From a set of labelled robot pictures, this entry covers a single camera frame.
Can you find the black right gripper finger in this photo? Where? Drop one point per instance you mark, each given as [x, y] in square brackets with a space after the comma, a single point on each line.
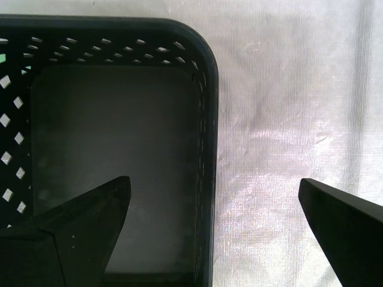
[74, 245]
[350, 239]

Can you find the black perforated plastic basket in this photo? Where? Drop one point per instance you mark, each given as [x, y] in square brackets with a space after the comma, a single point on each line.
[119, 134]

